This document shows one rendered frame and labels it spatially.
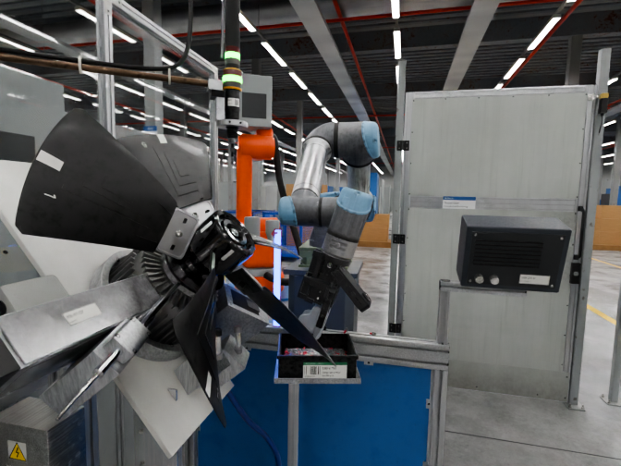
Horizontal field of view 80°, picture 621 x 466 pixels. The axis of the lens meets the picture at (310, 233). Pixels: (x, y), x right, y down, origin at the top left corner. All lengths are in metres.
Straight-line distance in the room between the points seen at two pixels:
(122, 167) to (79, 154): 0.07
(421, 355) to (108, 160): 0.99
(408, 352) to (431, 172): 1.60
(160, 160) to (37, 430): 0.60
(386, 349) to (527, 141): 1.85
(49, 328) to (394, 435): 1.08
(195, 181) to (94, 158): 0.28
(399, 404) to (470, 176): 1.70
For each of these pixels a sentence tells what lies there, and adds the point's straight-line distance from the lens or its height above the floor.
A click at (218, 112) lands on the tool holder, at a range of 0.90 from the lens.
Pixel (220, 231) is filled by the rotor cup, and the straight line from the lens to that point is 0.75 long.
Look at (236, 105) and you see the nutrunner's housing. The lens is 0.91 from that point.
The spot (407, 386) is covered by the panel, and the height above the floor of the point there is 0.71.
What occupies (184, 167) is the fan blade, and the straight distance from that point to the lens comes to 0.95.
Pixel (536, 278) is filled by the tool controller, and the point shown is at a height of 1.09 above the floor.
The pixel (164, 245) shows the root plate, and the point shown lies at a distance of 0.76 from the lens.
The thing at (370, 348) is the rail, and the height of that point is 0.83.
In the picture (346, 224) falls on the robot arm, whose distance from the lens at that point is 0.81.
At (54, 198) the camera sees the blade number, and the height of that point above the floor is 1.29.
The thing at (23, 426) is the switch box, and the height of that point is 0.84.
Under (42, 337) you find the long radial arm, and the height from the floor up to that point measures 1.11.
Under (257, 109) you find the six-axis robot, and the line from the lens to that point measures 4.90.
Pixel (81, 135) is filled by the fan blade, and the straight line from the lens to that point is 0.71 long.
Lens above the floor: 1.30
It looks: 6 degrees down
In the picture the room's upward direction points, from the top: 1 degrees clockwise
